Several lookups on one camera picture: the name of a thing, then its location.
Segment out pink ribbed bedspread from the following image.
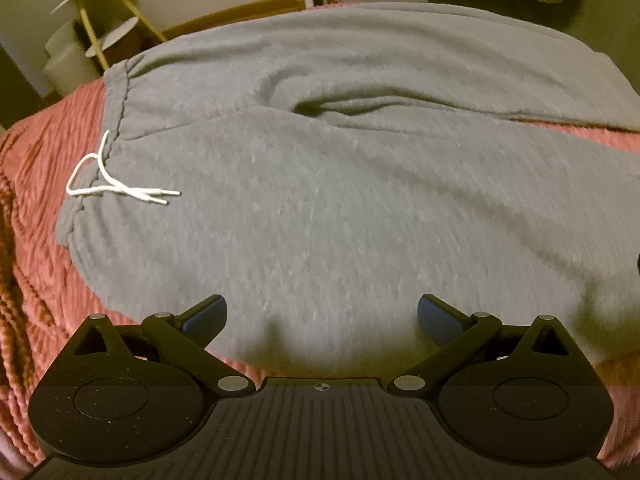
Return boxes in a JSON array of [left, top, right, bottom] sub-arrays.
[[0, 1, 640, 470]]

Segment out grey sweatpants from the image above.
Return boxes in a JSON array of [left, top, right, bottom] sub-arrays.
[[55, 1, 640, 369]]

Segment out white drawstring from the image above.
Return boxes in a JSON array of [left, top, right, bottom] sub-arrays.
[[65, 130, 181, 206]]

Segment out white round storage boxes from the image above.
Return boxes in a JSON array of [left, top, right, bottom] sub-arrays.
[[43, 21, 100, 96]]

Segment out yellow tiered side table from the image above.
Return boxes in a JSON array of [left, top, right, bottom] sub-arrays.
[[51, 0, 167, 70]]

